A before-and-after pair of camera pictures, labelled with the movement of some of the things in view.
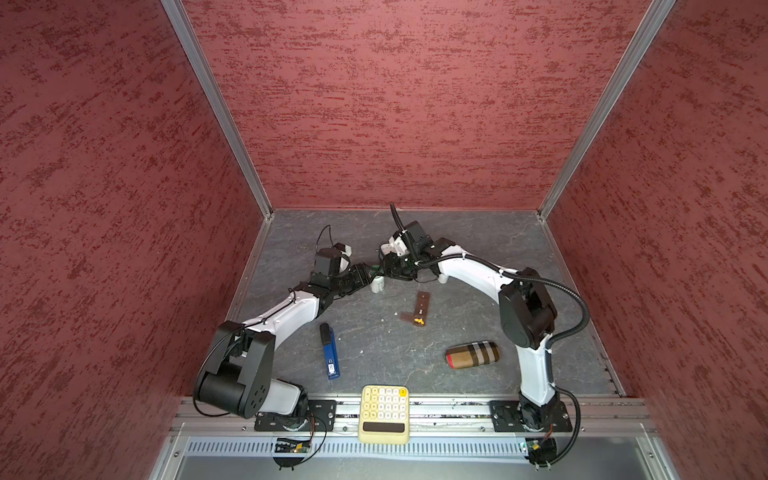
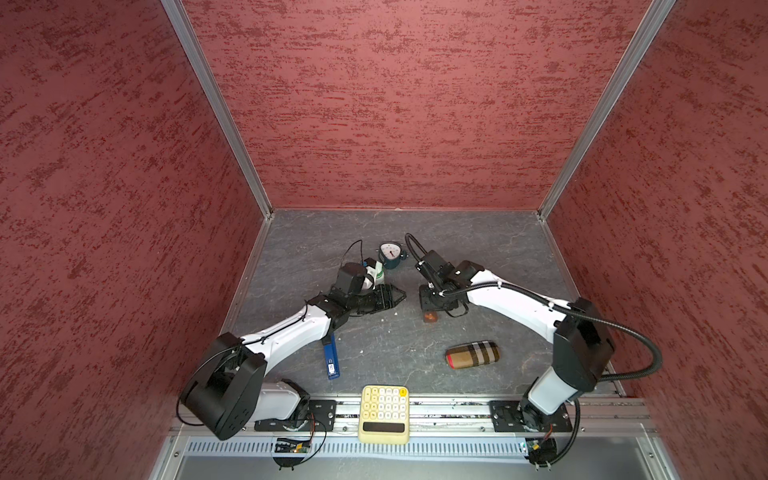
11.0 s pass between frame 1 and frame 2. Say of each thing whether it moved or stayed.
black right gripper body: moved
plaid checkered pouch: stayed
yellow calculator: stayed
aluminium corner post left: stayed
